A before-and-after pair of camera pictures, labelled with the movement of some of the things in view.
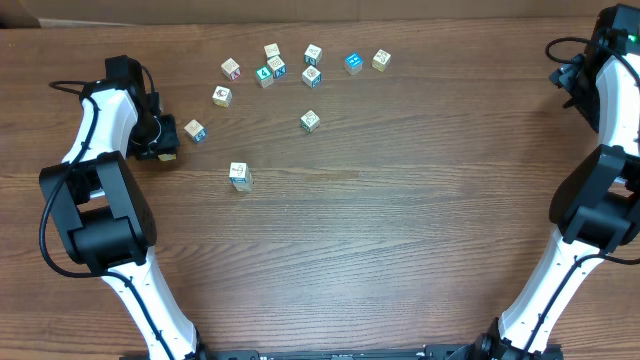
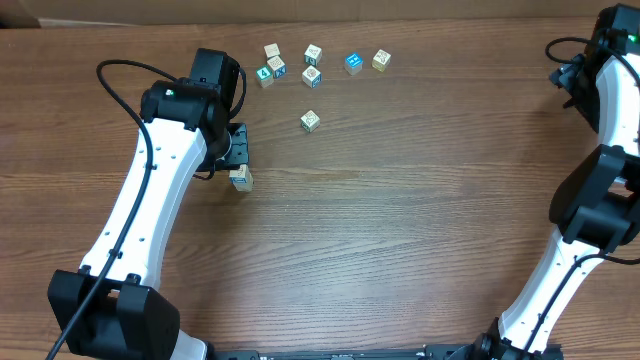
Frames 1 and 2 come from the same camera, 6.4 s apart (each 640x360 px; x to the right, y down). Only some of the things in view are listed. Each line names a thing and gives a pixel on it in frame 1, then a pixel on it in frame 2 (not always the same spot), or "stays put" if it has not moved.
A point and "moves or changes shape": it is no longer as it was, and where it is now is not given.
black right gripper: [567, 78] stays put
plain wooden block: [272, 50] stays put
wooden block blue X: [277, 66] stays put
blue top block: [353, 64] stays put
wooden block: [167, 157] moves or changes shape
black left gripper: [170, 143] to [238, 149]
